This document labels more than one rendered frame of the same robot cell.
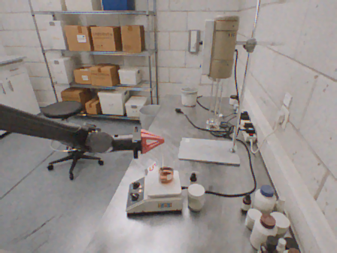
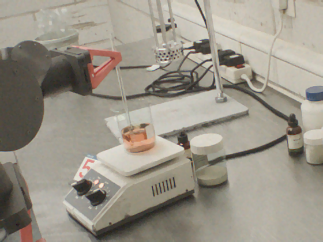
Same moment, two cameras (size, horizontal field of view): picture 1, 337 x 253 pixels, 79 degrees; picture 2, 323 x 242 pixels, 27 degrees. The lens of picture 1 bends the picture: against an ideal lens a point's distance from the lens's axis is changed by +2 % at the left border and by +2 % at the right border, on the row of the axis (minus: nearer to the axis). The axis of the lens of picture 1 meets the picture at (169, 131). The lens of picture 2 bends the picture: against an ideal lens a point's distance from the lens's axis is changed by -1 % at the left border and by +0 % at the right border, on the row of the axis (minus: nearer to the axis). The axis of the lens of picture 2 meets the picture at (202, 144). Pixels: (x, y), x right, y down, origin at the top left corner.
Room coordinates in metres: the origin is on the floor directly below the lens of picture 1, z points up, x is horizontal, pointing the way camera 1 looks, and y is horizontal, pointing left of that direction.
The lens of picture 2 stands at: (-0.45, 0.40, 1.27)
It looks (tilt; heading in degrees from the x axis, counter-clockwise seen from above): 22 degrees down; 334
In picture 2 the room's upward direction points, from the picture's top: 9 degrees counter-clockwise
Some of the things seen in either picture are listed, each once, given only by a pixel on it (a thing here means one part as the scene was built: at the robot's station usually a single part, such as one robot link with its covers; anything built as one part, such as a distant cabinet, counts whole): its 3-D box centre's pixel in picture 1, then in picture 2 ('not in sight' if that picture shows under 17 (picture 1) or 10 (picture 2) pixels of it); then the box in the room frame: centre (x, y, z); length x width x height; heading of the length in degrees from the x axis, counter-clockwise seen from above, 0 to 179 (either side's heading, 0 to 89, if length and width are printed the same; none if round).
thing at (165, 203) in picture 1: (156, 191); (131, 181); (0.55, 0.05, 0.79); 0.22 x 0.13 x 0.08; 94
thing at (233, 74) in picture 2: (244, 123); (214, 59); (1.15, -0.48, 0.77); 0.40 x 0.06 x 0.04; 171
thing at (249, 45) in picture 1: (248, 44); not in sight; (0.90, -0.32, 1.26); 0.25 x 0.11 x 0.05; 81
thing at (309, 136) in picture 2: (253, 219); (317, 147); (0.44, -0.28, 0.78); 0.05 x 0.05 x 0.05
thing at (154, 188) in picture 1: (163, 182); (139, 154); (0.55, 0.02, 0.83); 0.12 x 0.12 x 0.01; 4
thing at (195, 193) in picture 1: (195, 197); (209, 159); (0.52, -0.09, 0.79); 0.06 x 0.06 x 0.08
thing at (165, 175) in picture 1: (165, 171); (135, 128); (0.57, 0.02, 0.88); 0.07 x 0.06 x 0.08; 66
